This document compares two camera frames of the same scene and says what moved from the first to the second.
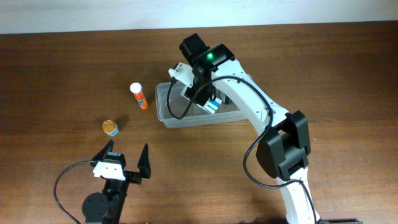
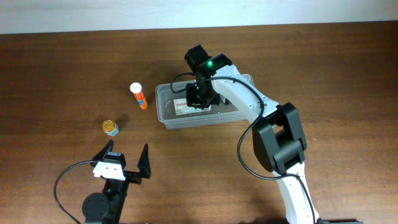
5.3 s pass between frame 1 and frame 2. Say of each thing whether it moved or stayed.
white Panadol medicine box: moved
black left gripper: stayed
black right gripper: stayed
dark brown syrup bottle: stayed
